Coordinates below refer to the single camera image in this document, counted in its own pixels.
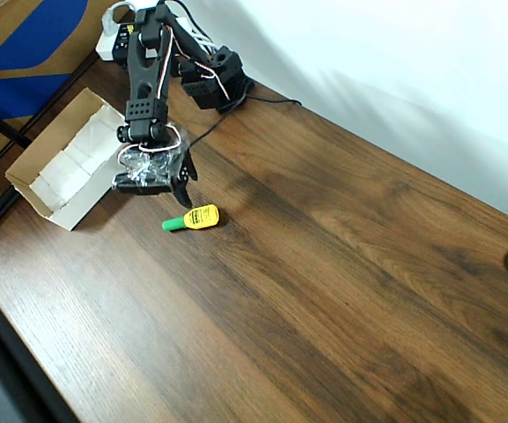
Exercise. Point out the white power strip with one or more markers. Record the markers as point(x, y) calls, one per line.
point(106, 44)

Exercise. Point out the yellow green glue bottle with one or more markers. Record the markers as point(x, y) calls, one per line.
point(200, 217)

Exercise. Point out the black metal bar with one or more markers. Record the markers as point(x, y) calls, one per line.
point(2, 128)

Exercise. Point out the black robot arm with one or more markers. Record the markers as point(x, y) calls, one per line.
point(141, 66)

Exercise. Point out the white cardboard box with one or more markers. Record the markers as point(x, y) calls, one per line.
point(71, 167)

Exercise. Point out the brown carton with blue print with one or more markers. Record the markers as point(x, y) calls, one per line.
point(20, 39)

